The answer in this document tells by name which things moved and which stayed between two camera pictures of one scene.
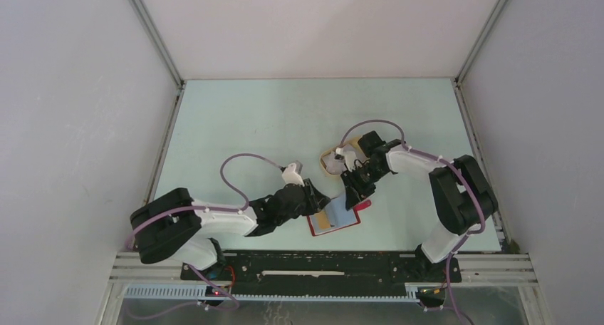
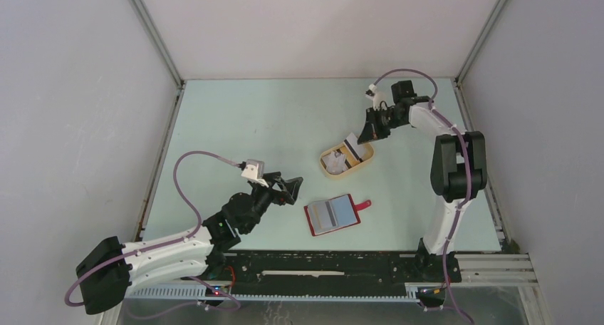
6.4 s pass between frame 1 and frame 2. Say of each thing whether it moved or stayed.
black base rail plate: stayed
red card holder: stayed
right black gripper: moved
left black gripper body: moved
